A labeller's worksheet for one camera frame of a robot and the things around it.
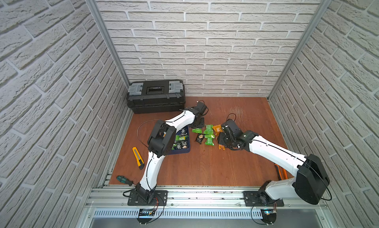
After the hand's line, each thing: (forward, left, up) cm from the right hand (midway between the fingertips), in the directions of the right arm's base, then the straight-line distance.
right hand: (221, 138), depth 85 cm
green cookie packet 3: (+12, +5, -10) cm, 16 cm away
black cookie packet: (+7, +12, -8) cm, 16 cm away
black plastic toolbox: (+31, +40, +7) cm, 51 cm away
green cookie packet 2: (+11, +13, -7) cm, 19 cm away
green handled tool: (-17, +55, -7) cm, 58 cm away
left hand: (+16, +10, -6) cm, 20 cm away
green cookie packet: (+3, +6, -9) cm, 11 cm away
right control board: (-37, -19, -12) cm, 44 cm away
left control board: (-33, +42, -12) cm, 55 cm away
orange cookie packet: (0, -1, -9) cm, 9 cm away
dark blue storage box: (+2, +24, -7) cm, 25 cm away
